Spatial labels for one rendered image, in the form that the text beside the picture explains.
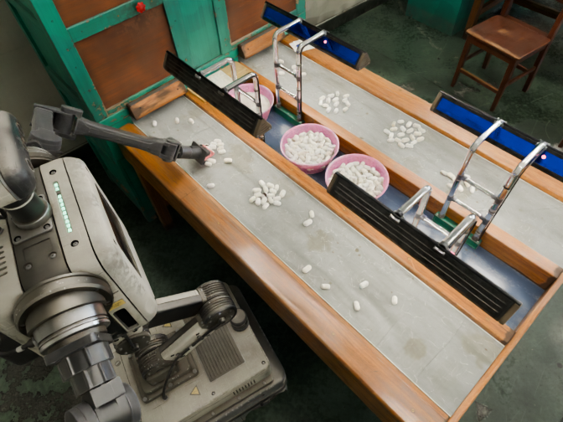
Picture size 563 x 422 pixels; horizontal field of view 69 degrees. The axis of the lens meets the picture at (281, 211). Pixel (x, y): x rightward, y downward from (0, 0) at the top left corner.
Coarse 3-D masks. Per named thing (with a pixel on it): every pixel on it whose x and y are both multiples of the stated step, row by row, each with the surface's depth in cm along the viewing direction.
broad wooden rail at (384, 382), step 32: (128, 128) 197; (128, 160) 205; (160, 160) 184; (160, 192) 191; (192, 192) 172; (192, 224) 179; (224, 224) 161; (224, 256) 168; (256, 256) 152; (256, 288) 157; (288, 288) 144; (288, 320) 149; (320, 320) 136; (320, 352) 141; (352, 352) 130; (352, 384) 135; (384, 384) 123; (384, 416) 128; (416, 416) 118
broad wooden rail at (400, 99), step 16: (320, 64) 224; (336, 64) 220; (352, 80) 212; (368, 80) 210; (384, 80) 210; (384, 96) 202; (400, 96) 202; (416, 96) 201; (416, 112) 194; (432, 112) 194; (432, 128) 191; (448, 128) 187; (464, 144) 182; (496, 160) 175; (512, 160) 174; (528, 176) 168; (544, 176) 168; (544, 192) 166; (560, 192) 163
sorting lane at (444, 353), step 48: (240, 144) 191; (240, 192) 174; (288, 192) 172; (288, 240) 158; (336, 240) 157; (336, 288) 145; (384, 288) 145; (384, 336) 135; (432, 336) 134; (480, 336) 133; (432, 384) 125
